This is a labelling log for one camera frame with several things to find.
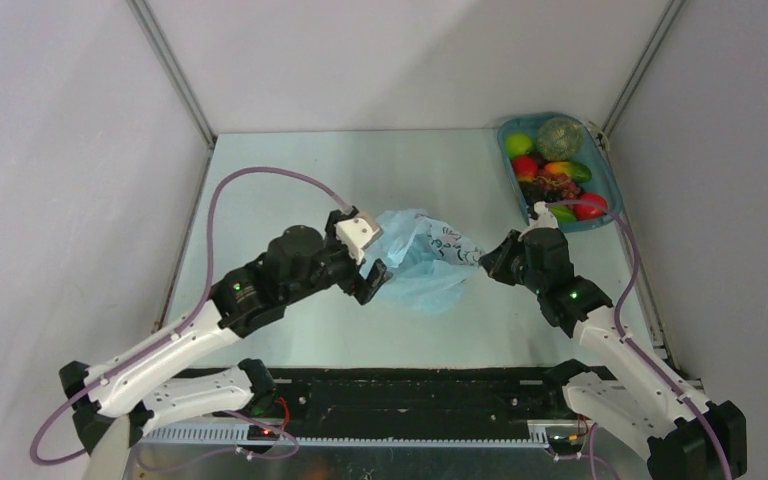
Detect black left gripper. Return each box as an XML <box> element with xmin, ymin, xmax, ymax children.
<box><xmin>282</xmin><ymin>211</ymin><xmax>392</xmax><ymax>306</ymax></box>

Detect light blue printed plastic bag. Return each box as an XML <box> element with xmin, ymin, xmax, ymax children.
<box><xmin>367</xmin><ymin>209</ymin><xmax>485</xmax><ymax>315</ymax></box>

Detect red fake grape bunch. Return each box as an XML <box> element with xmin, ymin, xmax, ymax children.
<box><xmin>535</xmin><ymin>174</ymin><xmax>583</xmax><ymax>203</ymax></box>

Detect dark purple fake grape bunch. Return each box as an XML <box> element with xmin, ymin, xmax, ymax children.
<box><xmin>519</xmin><ymin>182</ymin><xmax>559</xmax><ymax>208</ymax></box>

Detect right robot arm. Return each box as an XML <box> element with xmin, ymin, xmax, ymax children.
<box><xmin>479</xmin><ymin>228</ymin><xmax>748</xmax><ymax>479</ymax></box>

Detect green fake starfruit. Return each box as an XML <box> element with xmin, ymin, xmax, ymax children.
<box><xmin>549</xmin><ymin>205</ymin><xmax>578</xmax><ymax>223</ymax></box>

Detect red yellow fake apple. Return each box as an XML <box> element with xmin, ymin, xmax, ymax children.
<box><xmin>511</xmin><ymin>155</ymin><xmax>540</xmax><ymax>183</ymax></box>

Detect green fake apple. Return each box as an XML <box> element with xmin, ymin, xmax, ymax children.
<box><xmin>504</xmin><ymin>132</ymin><xmax>535</xmax><ymax>159</ymax></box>

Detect orange green fake mango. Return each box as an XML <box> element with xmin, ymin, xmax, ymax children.
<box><xmin>544</xmin><ymin>161</ymin><xmax>593</xmax><ymax>183</ymax></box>

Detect netted green fake melon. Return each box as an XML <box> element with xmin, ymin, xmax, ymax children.
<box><xmin>536</xmin><ymin>117</ymin><xmax>584</xmax><ymax>161</ymax></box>

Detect teal plastic basin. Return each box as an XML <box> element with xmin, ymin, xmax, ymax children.
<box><xmin>497</xmin><ymin>112</ymin><xmax>623</xmax><ymax>233</ymax></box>

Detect right controller board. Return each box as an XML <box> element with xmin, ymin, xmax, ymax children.
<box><xmin>549</xmin><ymin>434</ymin><xmax>583</xmax><ymax>445</ymax></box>

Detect controller board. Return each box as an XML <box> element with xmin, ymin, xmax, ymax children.
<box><xmin>549</xmin><ymin>434</ymin><xmax>583</xmax><ymax>445</ymax></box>
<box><xmin>247</xmin><ymin>425</ymin><xmax>281</xmax><ymax>441</ymax></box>

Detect left controller board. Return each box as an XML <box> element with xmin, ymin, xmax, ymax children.
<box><xmin>247</xmin><ymin>425</ymin><xmax>281</xmax><ymax>441</ymax></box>

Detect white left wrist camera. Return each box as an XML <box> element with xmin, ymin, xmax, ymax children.
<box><xmin>335</xmin><ymin>210</ymin><xmax>383</xmax><ymax>266</ymax></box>

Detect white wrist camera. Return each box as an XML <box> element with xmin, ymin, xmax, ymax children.
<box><xmin>335</xmin><ymin>210</ymin><xmax>383</xmax><ymax>266</ymax></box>
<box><xmin>522</xmin><ymin>201</ymin><xmax>559</xmax><ymax>235</ymax></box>

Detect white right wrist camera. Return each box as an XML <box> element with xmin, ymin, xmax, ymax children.
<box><xmin>522</xmin><ymin>201</ymin><xmax>559</xmax><ymax>235</ymax></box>

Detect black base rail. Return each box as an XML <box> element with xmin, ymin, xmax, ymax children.
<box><xmin>178</xmin><ymin>361</ymin><xmax>617</xmax><ymax>440</ymax></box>

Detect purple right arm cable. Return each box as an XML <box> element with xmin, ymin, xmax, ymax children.
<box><xmin>546</xmin><ymin>199</ymin><xmax>735</xmax><ymax>480</ymax></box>

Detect right aluminium corner post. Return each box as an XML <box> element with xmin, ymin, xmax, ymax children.
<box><xmin>602</xmin><ymin>0</ymin><xmax>688</xmax><ymax>136</ymax></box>

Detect aluminium corner post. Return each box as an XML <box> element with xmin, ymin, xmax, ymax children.
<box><xmin>126</xmin><ymin>0</ymin><xmax>217</xmax><ymax>150</ymax></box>
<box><xmin>602</xmin><ymin>0</ymin><xmax>688</xmax><ymax>136</ymax></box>

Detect left aluminium corner post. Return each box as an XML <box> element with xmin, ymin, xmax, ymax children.
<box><xmin>126</xmin><ymin>0</ymin><xmax>217</xmax><ymax>150</ymax></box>

